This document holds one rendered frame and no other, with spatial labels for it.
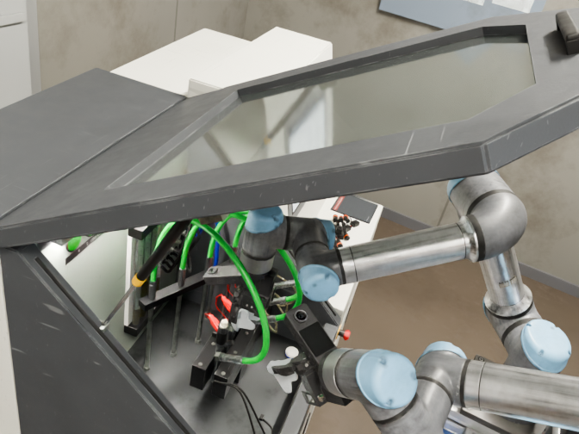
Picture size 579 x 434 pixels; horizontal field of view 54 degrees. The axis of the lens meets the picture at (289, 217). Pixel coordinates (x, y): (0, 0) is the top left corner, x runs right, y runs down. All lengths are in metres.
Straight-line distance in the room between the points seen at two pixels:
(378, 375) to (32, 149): 0.83
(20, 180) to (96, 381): 0.41
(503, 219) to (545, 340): 0.41
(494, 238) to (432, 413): 0.42
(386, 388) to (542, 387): 0.24
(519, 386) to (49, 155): 0.96
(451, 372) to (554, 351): 0.57
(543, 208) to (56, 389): 3.26
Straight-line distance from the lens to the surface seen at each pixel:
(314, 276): 1.08
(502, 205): 1.19
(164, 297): 1.49
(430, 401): 0.89
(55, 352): 1.19
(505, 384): 0.92
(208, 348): 1.54
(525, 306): 1.53
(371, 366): 0.79
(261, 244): 1.19
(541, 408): 0.92
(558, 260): 4.11
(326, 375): 0.89
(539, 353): 1.46
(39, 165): 1.21
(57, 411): 1.33
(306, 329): 0.96
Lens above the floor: 2.11
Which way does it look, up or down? 33 degrees down
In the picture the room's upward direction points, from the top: 13 degrees clockwise
